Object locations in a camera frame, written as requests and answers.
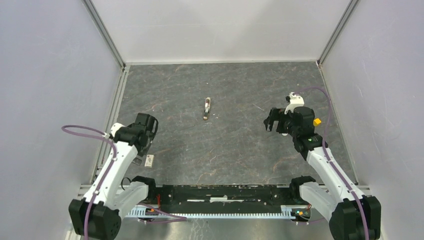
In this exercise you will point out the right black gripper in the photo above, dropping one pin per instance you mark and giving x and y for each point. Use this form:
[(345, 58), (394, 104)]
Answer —
[(276, 114)]

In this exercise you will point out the small white staples box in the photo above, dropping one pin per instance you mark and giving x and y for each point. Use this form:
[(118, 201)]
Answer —
[(149, 161)]

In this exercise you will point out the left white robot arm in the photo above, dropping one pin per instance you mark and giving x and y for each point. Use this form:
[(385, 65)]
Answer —
[(99, 213)]

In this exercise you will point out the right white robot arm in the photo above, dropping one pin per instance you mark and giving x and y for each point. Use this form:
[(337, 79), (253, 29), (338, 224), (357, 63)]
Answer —
[(350, 213)]

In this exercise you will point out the yellow cube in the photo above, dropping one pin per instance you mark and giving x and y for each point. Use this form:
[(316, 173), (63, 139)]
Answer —
[(317, 122)]

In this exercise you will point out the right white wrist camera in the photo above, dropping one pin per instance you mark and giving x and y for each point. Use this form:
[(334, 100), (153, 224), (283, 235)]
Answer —
[(294, 101)]

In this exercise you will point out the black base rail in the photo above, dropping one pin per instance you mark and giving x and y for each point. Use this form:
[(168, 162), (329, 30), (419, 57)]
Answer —
[(224, 199)]

